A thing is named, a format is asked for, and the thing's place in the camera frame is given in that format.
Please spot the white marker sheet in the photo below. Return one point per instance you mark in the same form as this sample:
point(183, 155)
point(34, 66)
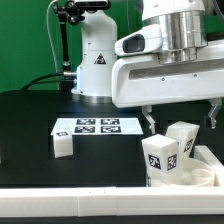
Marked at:
point(98, 126)

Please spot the black mounted camera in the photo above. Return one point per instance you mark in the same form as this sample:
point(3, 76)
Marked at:
point(92, 4)

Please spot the white front fence rail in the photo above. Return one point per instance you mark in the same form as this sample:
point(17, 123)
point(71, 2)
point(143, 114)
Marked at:
point(110, 201)

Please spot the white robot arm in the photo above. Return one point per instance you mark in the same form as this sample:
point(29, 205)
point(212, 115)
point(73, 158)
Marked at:
point(170, 59)

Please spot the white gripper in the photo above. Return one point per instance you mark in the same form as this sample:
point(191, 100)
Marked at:
point(142, 80)

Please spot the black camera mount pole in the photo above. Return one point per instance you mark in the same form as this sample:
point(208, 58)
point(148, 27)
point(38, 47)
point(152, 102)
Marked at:
point(68, 13)

